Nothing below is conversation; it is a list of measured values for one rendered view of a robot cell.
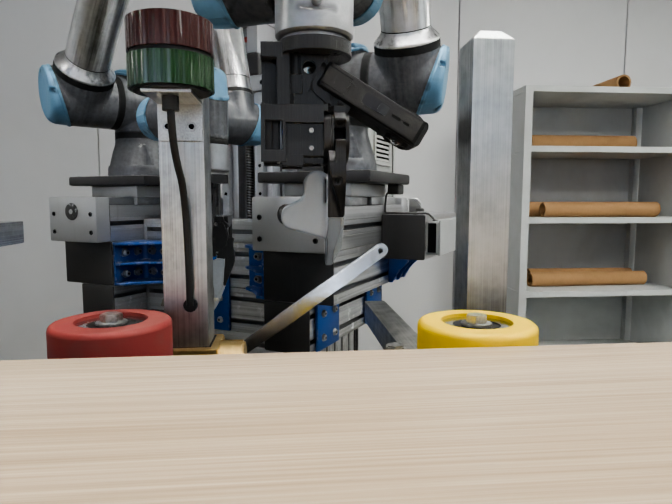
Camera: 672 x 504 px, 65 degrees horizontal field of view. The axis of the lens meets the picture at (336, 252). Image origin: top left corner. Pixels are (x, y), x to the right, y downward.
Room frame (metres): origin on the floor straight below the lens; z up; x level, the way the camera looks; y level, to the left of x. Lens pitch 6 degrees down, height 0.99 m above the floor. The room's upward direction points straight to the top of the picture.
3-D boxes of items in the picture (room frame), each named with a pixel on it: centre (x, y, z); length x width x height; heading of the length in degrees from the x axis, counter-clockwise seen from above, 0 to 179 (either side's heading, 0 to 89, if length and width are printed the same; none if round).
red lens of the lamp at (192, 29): (0.39, 0.12, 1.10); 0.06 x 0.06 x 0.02
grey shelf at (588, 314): (2.95, -1.37, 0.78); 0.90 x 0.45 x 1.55; 95
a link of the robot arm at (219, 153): (0.80, 0.20, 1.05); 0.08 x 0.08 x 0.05
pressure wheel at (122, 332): (0.36, 0.16, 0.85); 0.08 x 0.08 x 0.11
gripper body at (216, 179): (0.81, 0.20, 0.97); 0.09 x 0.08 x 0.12; 5
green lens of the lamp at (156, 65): (0.39, 0.12, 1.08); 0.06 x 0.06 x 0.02
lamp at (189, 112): (0.39, 0.12, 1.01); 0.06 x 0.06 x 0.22; 5
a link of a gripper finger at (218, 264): (0.81, 0.18, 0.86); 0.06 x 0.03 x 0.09; 5
